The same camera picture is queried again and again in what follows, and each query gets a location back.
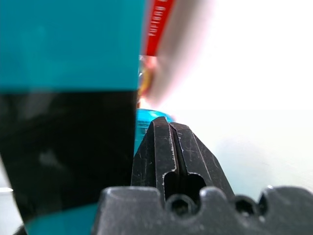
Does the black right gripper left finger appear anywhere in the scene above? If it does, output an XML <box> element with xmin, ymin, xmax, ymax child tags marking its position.
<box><xmin>131</xmin><ymin>117</ymin><xmax>182</xmax><ymax>199</ymax></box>

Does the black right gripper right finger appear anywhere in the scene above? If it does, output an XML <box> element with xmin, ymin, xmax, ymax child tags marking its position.
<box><xmin>170</xmin><ymin>122</ymin><xmax>235</xmax><ymax>199</ymax></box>

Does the teal box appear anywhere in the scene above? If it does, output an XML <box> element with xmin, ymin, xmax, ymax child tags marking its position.
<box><xmin>0</xmin><ymin>0</ymin><xmax>176</xmax><ymax>235</ymax></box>

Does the clear bag of toy produce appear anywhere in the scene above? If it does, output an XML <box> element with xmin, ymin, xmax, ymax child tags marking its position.
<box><xmin>138</xmin><ymin>55</ymin><xmax>156</xmax><ymax>103</ymax></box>

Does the red pack with white lettering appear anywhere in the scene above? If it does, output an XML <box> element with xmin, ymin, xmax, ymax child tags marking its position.
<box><xmin>143</xmin><ymin>0</ymin><xmax>176</xmax><ymax>57</ymax></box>

